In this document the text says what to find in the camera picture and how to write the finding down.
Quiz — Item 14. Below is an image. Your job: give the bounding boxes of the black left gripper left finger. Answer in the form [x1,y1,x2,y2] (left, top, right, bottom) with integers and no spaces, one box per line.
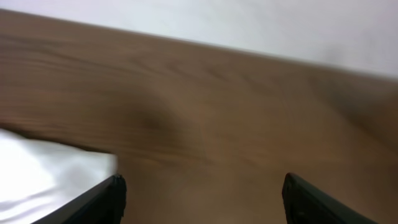
[33,174,127,224]

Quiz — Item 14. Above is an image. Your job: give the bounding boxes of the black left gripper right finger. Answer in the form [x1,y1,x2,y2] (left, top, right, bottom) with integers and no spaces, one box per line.
[282,172,376,224]

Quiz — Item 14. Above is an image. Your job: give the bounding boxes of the white printed t-shirt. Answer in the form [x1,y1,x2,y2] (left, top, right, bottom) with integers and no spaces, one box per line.
[1,129,117,223]

